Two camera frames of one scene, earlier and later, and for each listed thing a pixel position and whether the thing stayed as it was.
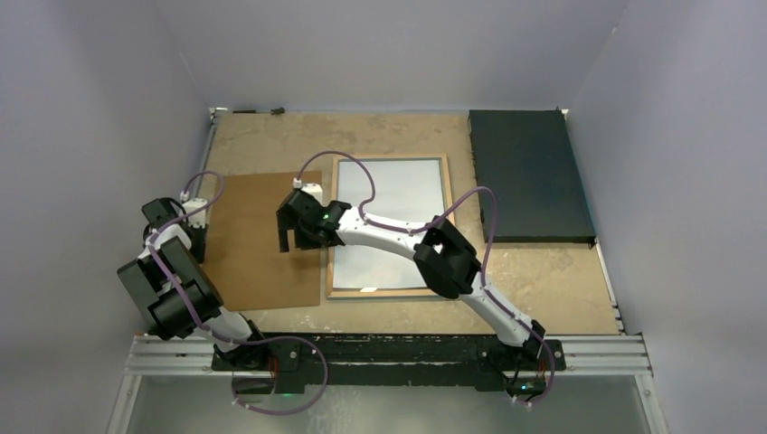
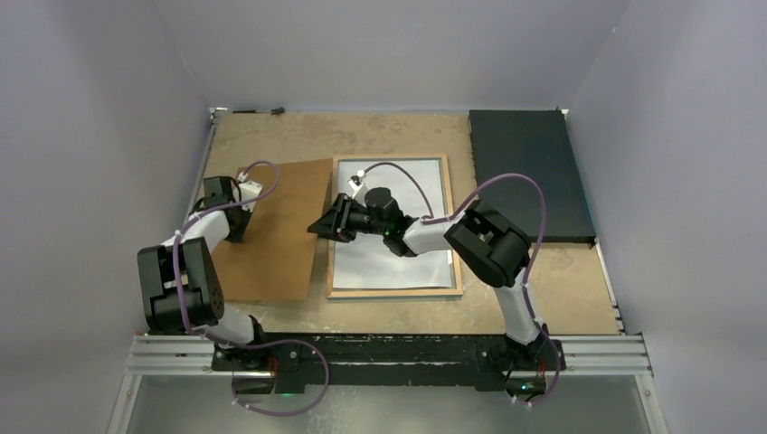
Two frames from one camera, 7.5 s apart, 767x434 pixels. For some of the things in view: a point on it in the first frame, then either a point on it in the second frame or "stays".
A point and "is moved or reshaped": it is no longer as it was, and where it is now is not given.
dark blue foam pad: (528, 159) stays
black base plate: (388, 360) stays
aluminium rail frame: (620, 354) stays
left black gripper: (200, 233) → (239, 236)
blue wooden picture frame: (338, 294) stays
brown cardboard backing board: (243, 253) is moved or reshaped
